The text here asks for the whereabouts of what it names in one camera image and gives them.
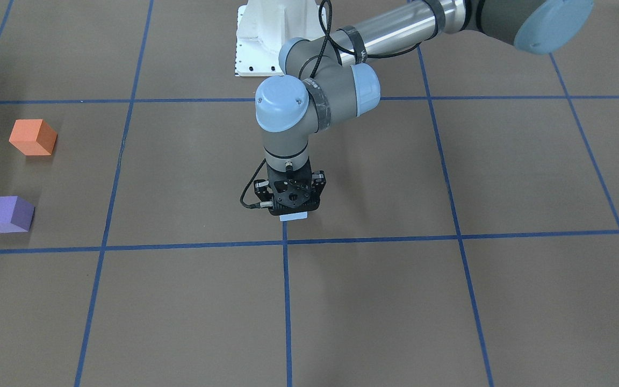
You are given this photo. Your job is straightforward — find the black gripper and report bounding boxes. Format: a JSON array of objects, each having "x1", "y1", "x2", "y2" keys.
[{"x1": 266, "y1": 161, "x2": 322, "y2": 216}]

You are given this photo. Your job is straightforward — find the light blue foam block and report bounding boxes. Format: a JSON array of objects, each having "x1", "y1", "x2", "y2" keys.
[{"x1": 278, "y1": 212, "x2": 308, "y2": 222}]

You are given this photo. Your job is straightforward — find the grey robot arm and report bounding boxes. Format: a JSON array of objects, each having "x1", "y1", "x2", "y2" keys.
[{"x1": 239, "y1": 1, "x2": 594, "y2": 219}]

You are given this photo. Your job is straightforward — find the orange foam block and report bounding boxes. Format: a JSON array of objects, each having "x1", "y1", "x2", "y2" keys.
[{"x1": 8, "y1": 119, "x2": 58, "y2": 156}]

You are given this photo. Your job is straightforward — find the purple foam block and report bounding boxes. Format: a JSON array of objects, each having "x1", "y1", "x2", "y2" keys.
[{"x1": 0, "y1": 196, "x2": 35, "y2": 233}]

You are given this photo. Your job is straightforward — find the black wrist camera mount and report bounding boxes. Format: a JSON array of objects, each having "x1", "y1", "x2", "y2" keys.
[{"x1": 253, "y1": 170, "x2": 327, "y2": 216}]

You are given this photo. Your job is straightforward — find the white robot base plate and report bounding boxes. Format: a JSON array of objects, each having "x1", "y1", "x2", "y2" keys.
[{"x1": 234, "y1": 1, "x2": 326, "y2": 77}]

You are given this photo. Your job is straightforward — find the black camera cable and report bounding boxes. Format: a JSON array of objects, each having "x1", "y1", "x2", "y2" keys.
[{"x1": 240, "y1": 0, "x2": 423, "y2": 209}]

